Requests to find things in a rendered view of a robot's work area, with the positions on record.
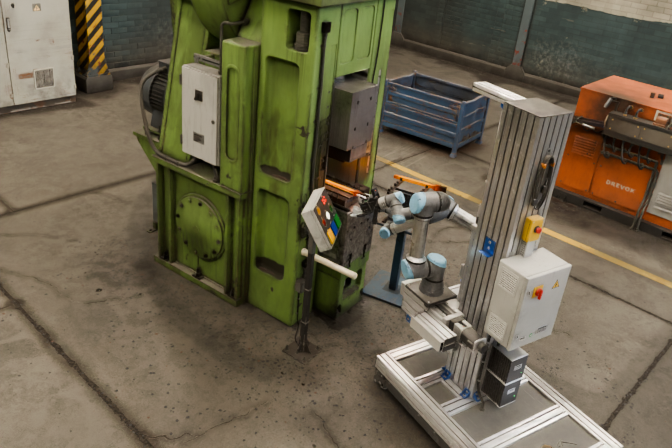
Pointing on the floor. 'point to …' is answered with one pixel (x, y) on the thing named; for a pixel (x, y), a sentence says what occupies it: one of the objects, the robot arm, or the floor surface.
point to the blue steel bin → (434, 110)
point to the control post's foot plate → (302, 351)
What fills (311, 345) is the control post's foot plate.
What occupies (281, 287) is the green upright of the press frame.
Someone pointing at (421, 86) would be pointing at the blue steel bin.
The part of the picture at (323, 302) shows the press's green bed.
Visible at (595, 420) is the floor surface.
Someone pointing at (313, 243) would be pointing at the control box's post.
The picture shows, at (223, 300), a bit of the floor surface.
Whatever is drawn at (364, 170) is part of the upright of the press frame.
